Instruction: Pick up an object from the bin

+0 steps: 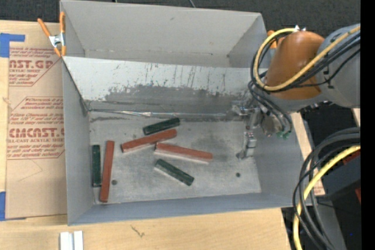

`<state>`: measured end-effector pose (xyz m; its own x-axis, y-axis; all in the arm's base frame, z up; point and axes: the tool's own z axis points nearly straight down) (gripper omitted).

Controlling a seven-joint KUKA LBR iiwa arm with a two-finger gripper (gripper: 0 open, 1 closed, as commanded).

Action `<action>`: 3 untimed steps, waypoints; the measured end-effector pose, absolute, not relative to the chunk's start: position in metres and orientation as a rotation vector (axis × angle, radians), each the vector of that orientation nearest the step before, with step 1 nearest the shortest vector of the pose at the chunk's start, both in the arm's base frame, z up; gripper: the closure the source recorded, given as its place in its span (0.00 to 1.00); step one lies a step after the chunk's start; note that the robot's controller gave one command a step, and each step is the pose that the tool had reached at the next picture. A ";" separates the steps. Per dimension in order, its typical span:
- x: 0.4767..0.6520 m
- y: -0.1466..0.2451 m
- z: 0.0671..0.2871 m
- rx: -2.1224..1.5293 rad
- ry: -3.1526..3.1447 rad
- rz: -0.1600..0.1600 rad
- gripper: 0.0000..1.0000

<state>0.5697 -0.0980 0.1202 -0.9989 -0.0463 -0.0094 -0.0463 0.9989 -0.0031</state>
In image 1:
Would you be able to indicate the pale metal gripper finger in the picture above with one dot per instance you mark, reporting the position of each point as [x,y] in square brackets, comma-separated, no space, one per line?
[254,119]
[250,144]

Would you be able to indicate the red-brown flat block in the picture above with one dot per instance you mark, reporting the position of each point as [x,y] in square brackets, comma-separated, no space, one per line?
[183,152]
[149,140]
[107,171]

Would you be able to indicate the dark green flat block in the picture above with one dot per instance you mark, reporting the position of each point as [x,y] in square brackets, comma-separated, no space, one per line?
[174,172]
[161,126]
[96,165]

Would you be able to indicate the grey metal bin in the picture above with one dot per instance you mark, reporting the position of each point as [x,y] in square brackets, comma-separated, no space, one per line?
[175,38]

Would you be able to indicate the brown cardboard board, red print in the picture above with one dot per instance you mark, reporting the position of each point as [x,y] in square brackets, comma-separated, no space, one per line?
[35,114]

